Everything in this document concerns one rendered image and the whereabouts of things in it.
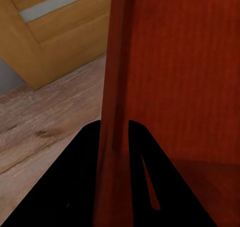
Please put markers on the storage box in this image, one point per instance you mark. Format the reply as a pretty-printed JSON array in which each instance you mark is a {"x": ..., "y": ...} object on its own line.
[{"x": 173, "y": 66}]

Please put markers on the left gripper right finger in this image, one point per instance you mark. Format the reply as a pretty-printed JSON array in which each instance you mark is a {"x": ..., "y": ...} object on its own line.
[{"x": 179, "y": 207}]

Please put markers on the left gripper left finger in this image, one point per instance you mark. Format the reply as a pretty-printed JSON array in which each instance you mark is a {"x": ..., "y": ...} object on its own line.
[{"x": 64, "y": 196}]

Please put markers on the door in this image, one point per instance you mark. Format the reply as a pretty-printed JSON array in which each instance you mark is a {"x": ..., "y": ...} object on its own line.
[{"x": 43, "y": 40}]

